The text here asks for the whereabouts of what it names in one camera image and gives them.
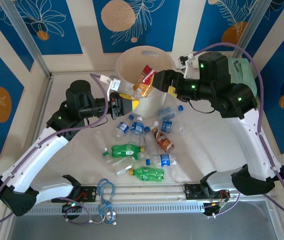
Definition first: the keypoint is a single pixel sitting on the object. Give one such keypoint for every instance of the red label iced tea bottle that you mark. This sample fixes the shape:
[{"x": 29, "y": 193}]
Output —
[{"x": 145, "y": 77}]

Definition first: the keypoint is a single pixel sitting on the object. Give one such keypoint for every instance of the white cap blue label bottle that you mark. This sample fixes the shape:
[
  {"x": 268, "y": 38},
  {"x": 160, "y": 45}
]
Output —
[
  {"x": 137, "y": 127},
  {"x": 166, "y": 126}
]

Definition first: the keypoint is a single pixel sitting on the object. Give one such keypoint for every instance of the blue cap soda water bottle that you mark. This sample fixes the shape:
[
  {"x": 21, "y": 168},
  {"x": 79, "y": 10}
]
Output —
[
  {"x": 150, "y": 143},
  {"x": 168, "y": 112}
]

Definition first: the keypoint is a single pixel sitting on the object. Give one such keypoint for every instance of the small blue cap water bottle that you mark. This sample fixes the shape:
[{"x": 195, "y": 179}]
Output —
[{"x": 122, "y": 127}]

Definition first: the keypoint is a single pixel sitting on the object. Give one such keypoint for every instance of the brown Nescafe coffee bottle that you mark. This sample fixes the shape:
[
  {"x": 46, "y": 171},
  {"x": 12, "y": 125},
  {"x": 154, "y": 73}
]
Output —
[{"x": 163, "y": 141}]

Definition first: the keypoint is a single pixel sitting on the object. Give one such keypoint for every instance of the green soda bottle barcode sticker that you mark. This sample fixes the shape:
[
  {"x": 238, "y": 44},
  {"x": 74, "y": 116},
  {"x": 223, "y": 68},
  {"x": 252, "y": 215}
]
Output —
[{"x": 124, "y": 150}]

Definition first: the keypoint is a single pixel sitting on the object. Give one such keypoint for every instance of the crushed clear bottle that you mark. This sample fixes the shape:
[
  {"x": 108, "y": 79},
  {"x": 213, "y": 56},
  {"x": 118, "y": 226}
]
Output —
[{"x": 109, "y": 160}]

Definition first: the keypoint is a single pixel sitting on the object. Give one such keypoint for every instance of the large blue cap water bottle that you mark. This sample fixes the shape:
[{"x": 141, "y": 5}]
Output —
[{"x": 165, "y": 160}]

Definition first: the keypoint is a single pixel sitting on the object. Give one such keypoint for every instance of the green soda bottle printed label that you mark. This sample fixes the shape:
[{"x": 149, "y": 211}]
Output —
[{"x": 146, "y": 174}]

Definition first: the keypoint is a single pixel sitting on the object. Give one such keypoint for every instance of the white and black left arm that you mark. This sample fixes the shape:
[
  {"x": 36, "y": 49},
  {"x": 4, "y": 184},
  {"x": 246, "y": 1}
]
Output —
[{"x": 32, "y": 155}]

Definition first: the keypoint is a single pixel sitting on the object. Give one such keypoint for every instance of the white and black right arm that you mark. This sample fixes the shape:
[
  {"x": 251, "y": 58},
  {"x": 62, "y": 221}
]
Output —
[{"x": 251, "y": 150}]

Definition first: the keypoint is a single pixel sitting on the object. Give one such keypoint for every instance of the white plastic bin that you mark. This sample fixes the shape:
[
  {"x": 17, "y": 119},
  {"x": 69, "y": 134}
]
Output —
[{"x": 131, "y": 57}]

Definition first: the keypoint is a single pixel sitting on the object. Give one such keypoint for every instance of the mint green zip case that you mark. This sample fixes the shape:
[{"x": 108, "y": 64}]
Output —
[{"x": 246, "y": 72}]

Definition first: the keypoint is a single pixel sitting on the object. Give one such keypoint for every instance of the blue stethoscope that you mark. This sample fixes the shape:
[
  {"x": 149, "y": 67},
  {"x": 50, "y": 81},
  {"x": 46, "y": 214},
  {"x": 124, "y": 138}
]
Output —
[{"x": 103, "y": 192}]

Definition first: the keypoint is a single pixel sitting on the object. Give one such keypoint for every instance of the black controller board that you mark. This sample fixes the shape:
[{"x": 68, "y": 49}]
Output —
[
  {"x": 210, "y": 208},
  {"x": 68, "y": 208}
]

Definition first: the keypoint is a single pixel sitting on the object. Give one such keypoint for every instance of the grey metal panel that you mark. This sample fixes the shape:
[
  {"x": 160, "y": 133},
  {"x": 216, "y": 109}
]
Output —
[{"x": 156, "y": 230}]

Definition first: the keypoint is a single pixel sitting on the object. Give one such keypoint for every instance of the aluminium side rail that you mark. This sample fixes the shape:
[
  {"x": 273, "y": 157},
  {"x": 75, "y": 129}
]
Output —
[{"x": 45, "y": 95}]

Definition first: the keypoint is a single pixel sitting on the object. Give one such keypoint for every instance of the aluminium frame post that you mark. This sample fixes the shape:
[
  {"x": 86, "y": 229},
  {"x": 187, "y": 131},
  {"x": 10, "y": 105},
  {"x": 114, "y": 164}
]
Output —
[
  {"x": 29, "y": 42},
  {"x": 249, "y": 27}
]

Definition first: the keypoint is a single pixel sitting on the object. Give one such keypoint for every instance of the wide aluminium base rail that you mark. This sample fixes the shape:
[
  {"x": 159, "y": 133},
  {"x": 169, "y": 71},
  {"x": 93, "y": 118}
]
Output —
[{"x": 144, "y": 192}]

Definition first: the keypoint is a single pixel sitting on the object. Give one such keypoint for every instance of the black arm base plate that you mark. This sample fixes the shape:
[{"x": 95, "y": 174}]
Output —
[
  {"x": 90, "y": 193},
  {"x": 191, "y": 192}
]

